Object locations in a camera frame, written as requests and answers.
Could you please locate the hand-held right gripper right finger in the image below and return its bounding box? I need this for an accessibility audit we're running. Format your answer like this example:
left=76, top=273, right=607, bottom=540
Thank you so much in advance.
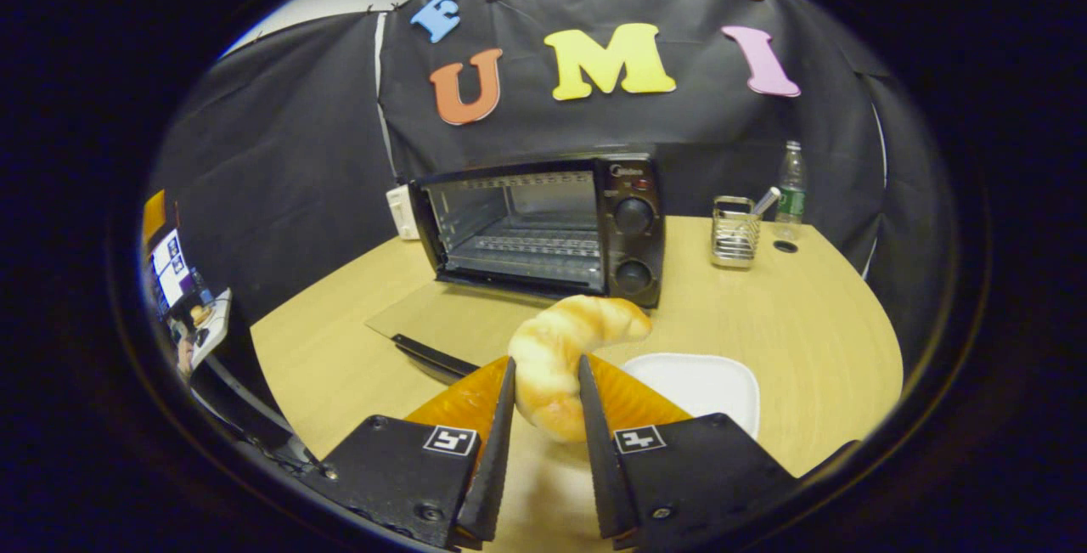
left=577, top=354, right=801, bottom=550

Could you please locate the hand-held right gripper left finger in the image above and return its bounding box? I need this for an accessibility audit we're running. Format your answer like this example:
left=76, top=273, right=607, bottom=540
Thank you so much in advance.
left=318, top=355, right=517, bottom=551

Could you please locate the golden croissant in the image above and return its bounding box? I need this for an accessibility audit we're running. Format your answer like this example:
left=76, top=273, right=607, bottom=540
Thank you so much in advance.
left=507, top=295, right=653, bottom=443

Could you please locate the black electric oven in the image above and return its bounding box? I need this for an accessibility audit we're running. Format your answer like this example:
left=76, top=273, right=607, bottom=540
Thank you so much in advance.
left=365, top=152, right=667, bottom=384

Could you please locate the metal oven rack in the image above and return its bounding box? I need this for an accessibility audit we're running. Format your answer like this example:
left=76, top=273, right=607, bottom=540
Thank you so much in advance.
left=450, top=226, right=605, bottom=278

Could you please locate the computer monitor screen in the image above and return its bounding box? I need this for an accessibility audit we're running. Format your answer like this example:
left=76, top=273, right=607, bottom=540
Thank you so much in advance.
left=149, top=229, right=194, bottom=316

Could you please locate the white board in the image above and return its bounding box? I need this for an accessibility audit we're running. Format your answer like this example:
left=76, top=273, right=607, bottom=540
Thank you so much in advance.
left=189, top=287, right=233, bottom=371

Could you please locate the white square plate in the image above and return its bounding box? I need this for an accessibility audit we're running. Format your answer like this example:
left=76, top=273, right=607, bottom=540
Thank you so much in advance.
left=622, top=353, right=761, bottom=439

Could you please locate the black backdrop cloth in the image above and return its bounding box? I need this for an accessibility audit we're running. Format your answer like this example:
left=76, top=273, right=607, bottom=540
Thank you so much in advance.
left=149, top=0, right=956, bottom=384

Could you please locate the white toaster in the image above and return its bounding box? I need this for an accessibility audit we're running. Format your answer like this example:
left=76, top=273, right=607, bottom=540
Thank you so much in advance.
left=386, top=184, right=421, bottom=241

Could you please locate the clear bottle with green label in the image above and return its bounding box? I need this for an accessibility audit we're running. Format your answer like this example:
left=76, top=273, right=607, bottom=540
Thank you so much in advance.
left=774, top=140, right=808, bottom=240

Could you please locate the metal wire utensil holder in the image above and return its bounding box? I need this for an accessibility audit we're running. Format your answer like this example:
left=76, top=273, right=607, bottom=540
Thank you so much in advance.
left=711, top=195, right=763, bottom=270

